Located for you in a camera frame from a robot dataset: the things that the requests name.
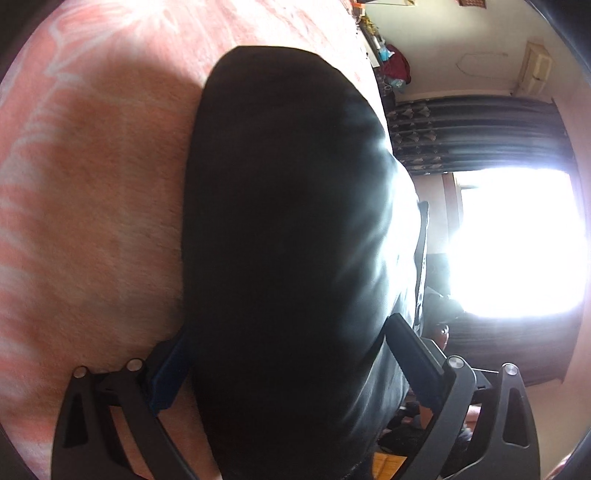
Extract pink patterned bed blanket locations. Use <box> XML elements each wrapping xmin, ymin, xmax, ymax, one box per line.
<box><xmin>1</xmin><ymin>1</ymin><xmax>378</xmax><ymax>479</ymax></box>

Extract red hanging garment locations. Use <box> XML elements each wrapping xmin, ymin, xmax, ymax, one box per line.
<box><xmin>381</xmin><ymin>44</ymin><xmax>412</xmax><ymax>90</ymax></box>

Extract black quilted pants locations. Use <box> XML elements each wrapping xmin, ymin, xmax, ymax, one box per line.
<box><xmin>182</xmin><ymin>46</ymin><xmax>420</xmax><ymax>479</ymax></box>

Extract dark striped curtain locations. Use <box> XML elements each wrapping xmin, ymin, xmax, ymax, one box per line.
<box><xmin>387</xmin><ymin>95</ymin><xmax>578</xmax><ymax>176</ymax></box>

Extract beige wall box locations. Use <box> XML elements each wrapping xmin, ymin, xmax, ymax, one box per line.
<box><xmin>513</xmin><ymin>41</ymin><xmax>553</xmax><ymax>97</ymax></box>

